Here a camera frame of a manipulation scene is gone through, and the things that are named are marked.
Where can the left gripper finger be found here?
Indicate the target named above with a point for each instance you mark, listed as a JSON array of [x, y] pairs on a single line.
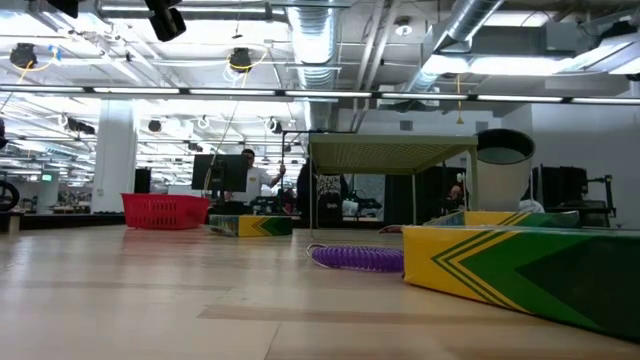
[[65, 7], [167, 22]]

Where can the red plastic basket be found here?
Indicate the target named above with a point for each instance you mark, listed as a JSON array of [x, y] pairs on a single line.
[[165, 212]]

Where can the yellow green crayon box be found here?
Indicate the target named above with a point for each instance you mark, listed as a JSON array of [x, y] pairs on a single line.
[[490, 218], [260, 226]]

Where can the green card box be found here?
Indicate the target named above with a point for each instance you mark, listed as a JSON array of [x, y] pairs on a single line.
[[500, 270]]

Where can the black ceiling device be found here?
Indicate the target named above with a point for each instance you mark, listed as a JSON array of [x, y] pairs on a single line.
[[23, 55], [242, 59]]

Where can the white building column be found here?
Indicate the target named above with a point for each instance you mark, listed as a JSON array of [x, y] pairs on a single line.
[[114, 160]]

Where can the black box speaker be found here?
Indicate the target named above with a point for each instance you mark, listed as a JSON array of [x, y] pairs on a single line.
[[142, 181]]

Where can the black background monitor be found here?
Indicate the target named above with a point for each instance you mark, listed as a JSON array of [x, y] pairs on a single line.
[[230, 172]]

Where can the green perforated metal shelf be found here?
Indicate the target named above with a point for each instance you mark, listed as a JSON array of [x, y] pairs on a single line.
[[390, 152]]

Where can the LED light bar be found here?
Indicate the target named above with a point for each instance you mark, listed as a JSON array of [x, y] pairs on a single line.
[[425, 96]]

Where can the white cylindrical cup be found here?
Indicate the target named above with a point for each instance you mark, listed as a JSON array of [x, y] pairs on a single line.
[[502, 185]]

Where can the black equipment stand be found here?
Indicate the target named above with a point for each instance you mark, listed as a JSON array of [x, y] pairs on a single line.
[[560, 187]]

